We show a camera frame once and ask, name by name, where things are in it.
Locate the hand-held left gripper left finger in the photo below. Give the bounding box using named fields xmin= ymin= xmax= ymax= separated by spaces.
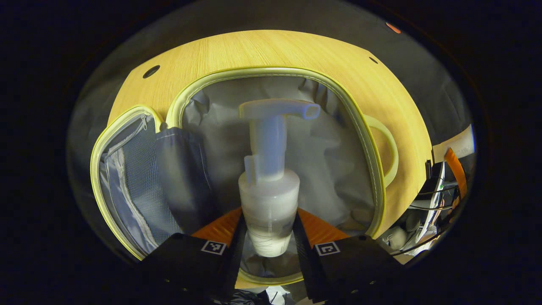
xmin=135 ymin=207 xmax=248 ymax=305

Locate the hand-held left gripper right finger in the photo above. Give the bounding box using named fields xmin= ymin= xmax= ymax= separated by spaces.
xmin=292 ymin=208 xmax=407 ymax=304

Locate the white pump bottle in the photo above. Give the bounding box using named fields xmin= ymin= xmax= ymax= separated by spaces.
xmin=238 ymin=98 xmax=321 ymax=258

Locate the cream suitcase with grey lining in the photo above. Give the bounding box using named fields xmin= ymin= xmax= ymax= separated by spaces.
xmin=90 ymin=67 xmax=399 ymax=285

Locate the black cable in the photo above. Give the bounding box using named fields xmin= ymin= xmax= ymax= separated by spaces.
xmin=409 ymin=202 xmax=459 ymax=212

